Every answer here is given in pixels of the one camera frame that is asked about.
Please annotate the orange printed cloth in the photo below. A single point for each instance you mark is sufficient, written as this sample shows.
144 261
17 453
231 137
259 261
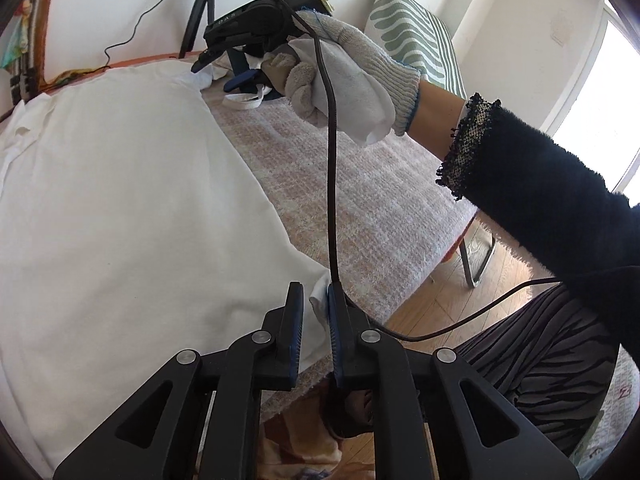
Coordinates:
300 440

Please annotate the person's right hand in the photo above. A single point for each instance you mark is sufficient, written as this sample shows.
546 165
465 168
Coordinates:
360 55

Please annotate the green striped cushion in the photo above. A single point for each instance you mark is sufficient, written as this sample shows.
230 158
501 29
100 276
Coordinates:
415 35

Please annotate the white shirt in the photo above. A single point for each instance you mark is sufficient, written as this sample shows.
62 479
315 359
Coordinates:
125 210

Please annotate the window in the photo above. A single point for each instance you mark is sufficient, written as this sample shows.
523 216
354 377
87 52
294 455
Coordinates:
600 110

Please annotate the metal frame leg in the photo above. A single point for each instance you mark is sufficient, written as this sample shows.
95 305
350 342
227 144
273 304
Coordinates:
475 270

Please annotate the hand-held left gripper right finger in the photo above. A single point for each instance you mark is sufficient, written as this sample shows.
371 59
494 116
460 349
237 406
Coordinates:
334 332

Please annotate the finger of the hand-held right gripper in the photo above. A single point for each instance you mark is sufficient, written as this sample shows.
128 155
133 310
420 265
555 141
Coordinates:
242 80
236 61

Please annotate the orange mattress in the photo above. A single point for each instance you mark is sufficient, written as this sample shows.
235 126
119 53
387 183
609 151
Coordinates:
145 60

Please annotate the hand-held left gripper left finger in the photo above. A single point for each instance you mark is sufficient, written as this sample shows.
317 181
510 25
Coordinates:
295 321

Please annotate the pink plaid blanket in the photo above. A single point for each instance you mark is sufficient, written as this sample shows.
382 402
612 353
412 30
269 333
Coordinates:
375 200

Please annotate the person's striped grey skirt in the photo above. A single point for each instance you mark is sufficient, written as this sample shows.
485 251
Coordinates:
540 360

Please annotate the colourful scarf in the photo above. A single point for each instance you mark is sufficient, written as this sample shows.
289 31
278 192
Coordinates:
20 30

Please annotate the black standing tripod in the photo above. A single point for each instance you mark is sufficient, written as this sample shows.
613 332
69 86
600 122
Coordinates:
200 15

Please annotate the person's right forearm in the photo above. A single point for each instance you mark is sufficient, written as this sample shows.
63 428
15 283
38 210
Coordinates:
540 180

